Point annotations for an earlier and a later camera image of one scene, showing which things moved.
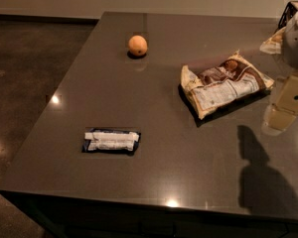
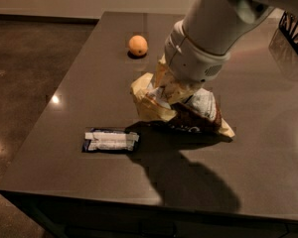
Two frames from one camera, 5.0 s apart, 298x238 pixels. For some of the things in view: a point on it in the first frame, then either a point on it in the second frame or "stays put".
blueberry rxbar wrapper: [111, 140] stays put
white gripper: [297, 40] → [191, 60]
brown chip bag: [232, 81] → [199, 111]
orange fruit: [137, 45] stays put
